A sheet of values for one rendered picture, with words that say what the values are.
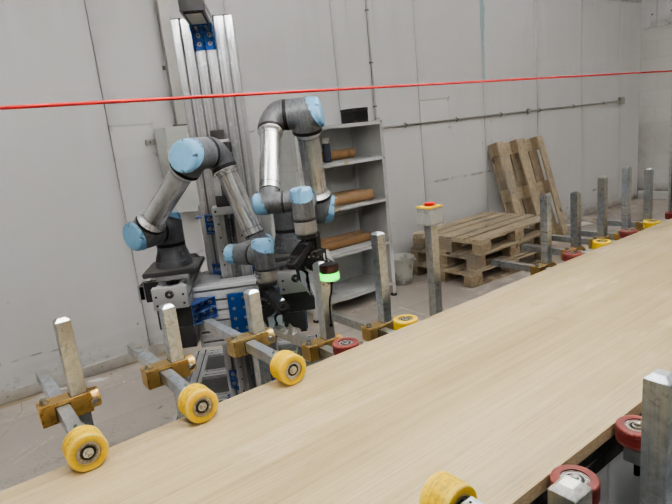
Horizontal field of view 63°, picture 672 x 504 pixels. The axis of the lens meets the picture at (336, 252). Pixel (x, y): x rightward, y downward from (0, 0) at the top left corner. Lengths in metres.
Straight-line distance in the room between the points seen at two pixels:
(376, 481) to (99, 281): 3.32
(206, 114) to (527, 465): 1.87
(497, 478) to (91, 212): 3.45
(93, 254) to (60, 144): 0.76
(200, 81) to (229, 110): 0.17
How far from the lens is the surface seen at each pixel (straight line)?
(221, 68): 2.46
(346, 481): 1.09
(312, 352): 1.75
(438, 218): 2.02
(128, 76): 4.21
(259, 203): 1.89
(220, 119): 2.45
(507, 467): 1.11
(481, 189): 6.42
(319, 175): 2.20
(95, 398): 1.50
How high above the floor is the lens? 1.54
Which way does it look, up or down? 13 degrees down
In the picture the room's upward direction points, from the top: 6 degrees counter-clockwise
